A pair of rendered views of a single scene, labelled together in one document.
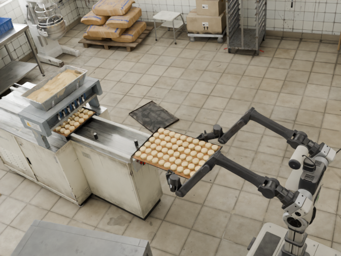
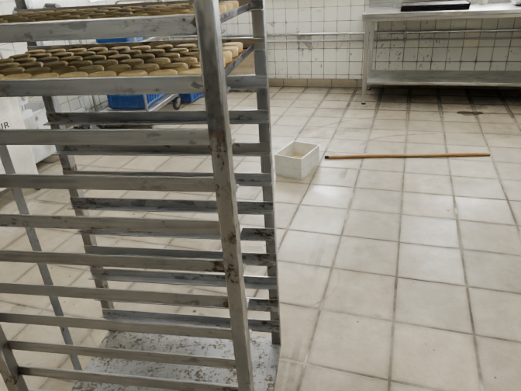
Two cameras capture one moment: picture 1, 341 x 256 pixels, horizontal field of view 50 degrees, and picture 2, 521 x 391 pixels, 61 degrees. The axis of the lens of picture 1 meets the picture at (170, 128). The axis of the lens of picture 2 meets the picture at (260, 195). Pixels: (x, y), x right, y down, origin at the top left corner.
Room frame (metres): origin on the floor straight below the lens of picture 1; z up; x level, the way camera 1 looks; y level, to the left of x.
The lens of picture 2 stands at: (0.68, -0.53, 1.30)
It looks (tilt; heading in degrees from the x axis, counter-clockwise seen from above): 27 degrees down; 78
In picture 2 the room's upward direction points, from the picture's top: 4 degrees counter-clockwise
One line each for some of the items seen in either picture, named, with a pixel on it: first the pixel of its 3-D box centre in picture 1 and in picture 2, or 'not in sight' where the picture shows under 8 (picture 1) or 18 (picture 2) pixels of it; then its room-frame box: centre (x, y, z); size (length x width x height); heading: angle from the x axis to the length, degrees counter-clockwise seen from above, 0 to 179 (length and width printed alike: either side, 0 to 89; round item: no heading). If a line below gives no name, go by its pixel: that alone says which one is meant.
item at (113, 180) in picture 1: (118, 169); not in sight; (2.56, 0.56, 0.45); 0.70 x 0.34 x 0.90; 50
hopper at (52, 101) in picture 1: (57, 89); not in sight; (2.88, 0.95, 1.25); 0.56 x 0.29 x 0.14; 140
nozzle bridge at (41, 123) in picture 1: (65, 110); not in sight; (2.88, 0.95, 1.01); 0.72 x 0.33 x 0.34; 140
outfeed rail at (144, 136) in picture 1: (72, 110); not in sight; (3.07, 0.94, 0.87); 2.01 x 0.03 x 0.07; 50
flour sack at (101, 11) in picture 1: (112, 7); not in sight; (6.45, 0.65, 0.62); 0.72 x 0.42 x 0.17; 65
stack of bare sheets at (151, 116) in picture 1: (153, 116); not in sight; (3.88, 0.20, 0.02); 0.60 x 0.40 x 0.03; 32
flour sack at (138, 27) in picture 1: (130, 30); not in sight; (6.32, 0.43, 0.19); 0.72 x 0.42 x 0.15; 153
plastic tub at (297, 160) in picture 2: not in sight; (297, 160); (1.55, 2.27, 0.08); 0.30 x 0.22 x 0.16; 45
